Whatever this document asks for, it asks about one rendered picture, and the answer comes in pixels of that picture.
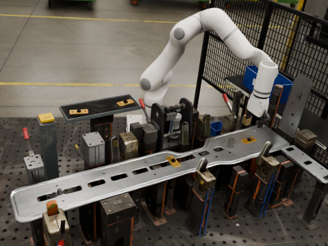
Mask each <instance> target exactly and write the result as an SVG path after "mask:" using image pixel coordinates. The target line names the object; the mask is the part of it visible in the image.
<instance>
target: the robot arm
mask: <svg viewBox="0 0 328 246"><path fill-rule="evenodd" d="M207 30H214V31H215V32H216V33H217V34H218V36H219V37H220V38H221V39H222V41H223V42H224V43H225V44H226V45H227V47H228V48H229V49H230V50H231V51H232V53H233V54H234V55H235V56H236V57H237V58H238V59H239V60H241V61H248V62H250V63H252V64H254V65H255V66H256V67H257V68H258V73H257V77H256V81H255V85H254V88H253V92H252V94H251V96H250V98H249V101H246V112H247V113H246V119H249V118H251V114H252V113H253V114H254V115H255V116H257V117H259V119H260V121H259V122H258V126H257V128H261V127H263V124H264V121H267V120H268V119H269V118H270V116H269V114H268V113H267V110H268V104H269V96H270V94H271V91H272V87H273V83H274V80H275V78H276V77H277V76H278V65H277V64H275V63H274V62H273V61H272V60H271V58H270V57H269V56H268V55H267V54H266V53H265V52H264V51H262V50H260V49H258V48H256V47H254V46H252V45H251V44H250V43H249V41H248V40H247V39H246V37H245V36H244V35H243V34H242V32H241V31H240V30H239V29H238V27H237V26H236V25H235V24H234V22H233V21H232V20H231V19H230V17H229V16H228V15H227V14H226V13H225V12H224V11H223V10H222V9H219V8H210V9H207V10H204V11H201V12H198V13H196V14H194V15H192V16H190V17H188V18H186V19H184V20H182V21H180V22H178V23H177V24H176V25H175V26H174V27H173V28H172V30H171V32H170V39H169V42H168V44H167V45H166V47H165V48H164V50H163V52H162V53H161V54H160V55H159V56H158V57H157V59H156V60H155V61H154V62H153V63H152V64H151V65H150V66H149V67H148V68H147V69H146V70H145V71H144V72H143V74H142V75H141V78H140V85H141V87H142V88H143V89H144V90H145V91H146V93H145V95H144V100H143V102H144V105H145V109H146V112H147V115H148V117H150V116H151V107H152V104H153V103H158V104H159V105H163V102H164V96H165V94H166V92H167V90H168V88H169V86H170V84H171V81H172V75H173V74H172V68H173V67H174V66H175V64H176V63H177V62H178V61H179V59H180V58H181V56H182V55H183V53H184V52H185V46H186V44H187V43H188V42H189V41H190V40H191V39H192V38H193V37H195V36H197V35H198V34H200V33H202V32H204V31H207ZM262 117H263V119H262ZM137 122H139V123H140V124H145V123H147V122H146V116H145V114H144V111H143V116H142V119H140V120H138V121H137Z"/></svg>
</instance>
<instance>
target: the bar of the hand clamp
mask: <svg viewBox="0 0 328 246"><path fill-rule="evenodd" d="M243 96H244V93H242V91H241V90H235V91H234V92H233V103H232V112H231V115H232V116H233V117H234V119H235V115H236V117H237V118H236V119H235V120H236V121H238V119H239V110H240V101H241V98H242V97H243ZM233 122H234V121H233Z"/></svg>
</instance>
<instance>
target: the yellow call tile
mask: <svg viewBox="0 0 328 246"><path fill-rule="evenodd" d="M38 118H39V120H40V122H41V123H46V122H52V121H54V120H55V119H54V117H53V115H52V113H46V114H40V115H38Z"/></svg>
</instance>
